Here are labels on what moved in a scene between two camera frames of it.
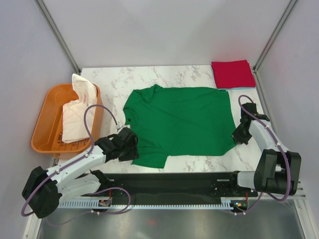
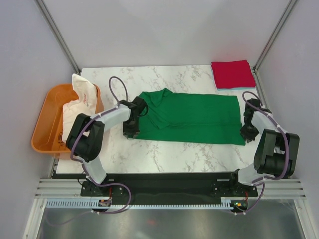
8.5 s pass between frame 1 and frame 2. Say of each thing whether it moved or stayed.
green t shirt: moved
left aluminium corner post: stayed
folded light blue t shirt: stayed
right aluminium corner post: stayed
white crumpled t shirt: stayed
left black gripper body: moved
